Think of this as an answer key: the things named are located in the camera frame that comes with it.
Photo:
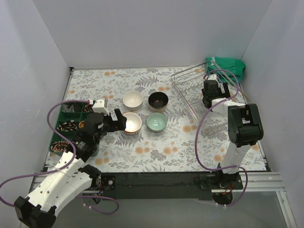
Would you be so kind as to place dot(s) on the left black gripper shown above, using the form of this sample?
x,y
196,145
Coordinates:
x,y
111,122

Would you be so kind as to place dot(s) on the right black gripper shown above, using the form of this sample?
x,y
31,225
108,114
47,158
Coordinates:
x,y
214,93

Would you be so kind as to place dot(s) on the orange plastic bowl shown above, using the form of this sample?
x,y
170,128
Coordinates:
x,y
133,122

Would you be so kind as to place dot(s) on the plain white bowl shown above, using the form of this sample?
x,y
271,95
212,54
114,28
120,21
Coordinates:
x,y
133,100

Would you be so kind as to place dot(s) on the pale green checked bowl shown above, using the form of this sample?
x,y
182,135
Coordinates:
x,y
156,122

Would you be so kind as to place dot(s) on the beige gold dotted bowl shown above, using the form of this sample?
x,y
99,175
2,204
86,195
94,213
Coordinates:
x,y
158,100

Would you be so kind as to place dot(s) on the white blue striped bowl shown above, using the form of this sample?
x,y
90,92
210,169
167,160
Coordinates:
x,y
132,133

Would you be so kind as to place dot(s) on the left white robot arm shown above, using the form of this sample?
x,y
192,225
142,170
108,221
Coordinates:
x,y
71,175

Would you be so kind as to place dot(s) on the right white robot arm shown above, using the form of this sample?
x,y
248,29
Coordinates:
x,y
244,129

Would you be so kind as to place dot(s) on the green folded cloth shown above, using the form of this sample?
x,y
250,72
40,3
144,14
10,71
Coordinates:
x,y
235,66

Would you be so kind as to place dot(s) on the floral tablecloth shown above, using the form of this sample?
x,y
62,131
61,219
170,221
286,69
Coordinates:
x,y
176,148

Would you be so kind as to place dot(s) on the green compartment tray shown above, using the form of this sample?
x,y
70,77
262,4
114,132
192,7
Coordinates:
x,y
67,125

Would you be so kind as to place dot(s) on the clear plastic bag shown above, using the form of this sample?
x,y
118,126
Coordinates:
x,y
67,108

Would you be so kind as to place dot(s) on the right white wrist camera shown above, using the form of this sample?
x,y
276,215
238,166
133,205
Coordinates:
x,y
212,83

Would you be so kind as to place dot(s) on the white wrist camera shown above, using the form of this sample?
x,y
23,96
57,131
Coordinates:
x,y
99,106
212,83

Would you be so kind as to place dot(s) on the metal wire dish rack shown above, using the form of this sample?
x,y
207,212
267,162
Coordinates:
x,y
203,85

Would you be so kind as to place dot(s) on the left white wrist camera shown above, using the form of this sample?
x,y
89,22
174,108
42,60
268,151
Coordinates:
x,y
99,106

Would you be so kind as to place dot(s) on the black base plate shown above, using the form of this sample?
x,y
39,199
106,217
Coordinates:
x,y
167,185

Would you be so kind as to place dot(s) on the aluminium frame rail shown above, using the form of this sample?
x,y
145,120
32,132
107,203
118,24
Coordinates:
x,y
257,181

